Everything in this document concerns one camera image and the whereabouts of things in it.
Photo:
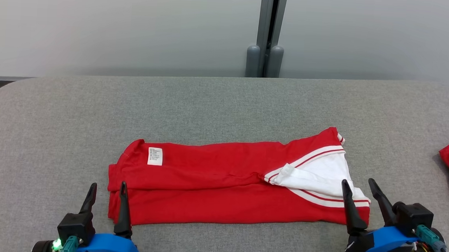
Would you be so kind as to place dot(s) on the right gripper blue body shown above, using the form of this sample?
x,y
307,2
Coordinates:
x,y
381,240

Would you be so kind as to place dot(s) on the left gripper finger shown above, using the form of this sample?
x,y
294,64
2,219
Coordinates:
x,y
89,201
124,213

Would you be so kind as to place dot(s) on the left gripper blue body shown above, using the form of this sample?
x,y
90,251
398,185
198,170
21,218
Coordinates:
x,y
111,247

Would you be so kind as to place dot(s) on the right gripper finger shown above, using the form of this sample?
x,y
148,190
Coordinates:
x,y
352,215
384,206

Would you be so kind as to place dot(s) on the red and white shirt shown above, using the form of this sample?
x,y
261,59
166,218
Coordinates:
x,y
213,180

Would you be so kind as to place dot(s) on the grey fabric sofa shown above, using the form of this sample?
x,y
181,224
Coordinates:
x,y
210,101

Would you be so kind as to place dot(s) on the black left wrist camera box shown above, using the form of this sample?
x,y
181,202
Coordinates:
x,y
76,226

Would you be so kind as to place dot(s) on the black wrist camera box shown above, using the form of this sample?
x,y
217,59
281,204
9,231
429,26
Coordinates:
x,y
76,226
413,217

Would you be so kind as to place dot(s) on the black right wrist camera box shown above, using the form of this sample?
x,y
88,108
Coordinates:
x,y
413,217

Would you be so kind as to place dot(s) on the grey partition post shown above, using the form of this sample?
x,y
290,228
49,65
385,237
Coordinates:
x,y
265,27

